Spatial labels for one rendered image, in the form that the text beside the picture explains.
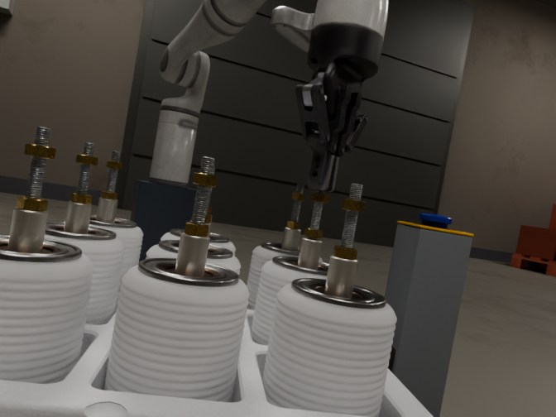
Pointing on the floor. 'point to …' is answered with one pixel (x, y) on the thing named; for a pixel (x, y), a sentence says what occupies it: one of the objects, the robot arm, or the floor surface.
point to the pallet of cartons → (537, 246)
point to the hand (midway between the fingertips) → (323, 172)
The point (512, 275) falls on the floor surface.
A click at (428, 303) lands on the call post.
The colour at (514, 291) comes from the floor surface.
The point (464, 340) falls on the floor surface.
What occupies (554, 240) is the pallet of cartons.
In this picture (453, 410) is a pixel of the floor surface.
